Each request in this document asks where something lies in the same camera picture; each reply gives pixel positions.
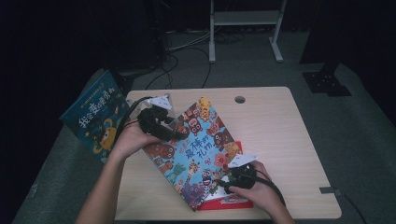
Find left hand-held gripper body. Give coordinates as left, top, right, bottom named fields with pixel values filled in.
left=136, top=95, right=176, bottom=134

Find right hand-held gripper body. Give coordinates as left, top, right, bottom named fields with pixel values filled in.
left=226, top=154, right=258, bottom=190

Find red picture book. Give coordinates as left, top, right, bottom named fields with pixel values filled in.
left=197, top=140, right=255, bottom=212

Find light blue animals picture book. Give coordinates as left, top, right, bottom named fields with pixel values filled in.
left=142, top=95, right=244, bottom=213

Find white expandable book rack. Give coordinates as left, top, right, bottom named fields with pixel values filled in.
left=125, top=92, right=176, bottom=125

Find dark blue monster picture book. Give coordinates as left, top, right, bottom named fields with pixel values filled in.
left=59, top=69, right=131, bottom=164

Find person's right hand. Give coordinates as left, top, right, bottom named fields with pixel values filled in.
left=228, top=161, right=286, bottom=216

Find person's left hand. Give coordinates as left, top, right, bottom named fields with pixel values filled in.
left=110, top=119, right=163, bottom=161

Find right hand-held gripper black cable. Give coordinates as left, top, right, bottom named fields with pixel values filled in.
left=245, top=169, right=287, bottom=208

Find black floor cables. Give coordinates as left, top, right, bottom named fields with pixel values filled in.
left=144, top=46, right=213, bottom=91

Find grey floor cables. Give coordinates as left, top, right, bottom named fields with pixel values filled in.
left=166, top=28, right=213, bottom=52

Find thin black cable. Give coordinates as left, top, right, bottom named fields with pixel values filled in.
left=333, top=188, right=370, bottom=224

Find white metal stand frame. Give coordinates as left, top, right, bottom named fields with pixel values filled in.
left=208, top=0, right=288, bottom=64

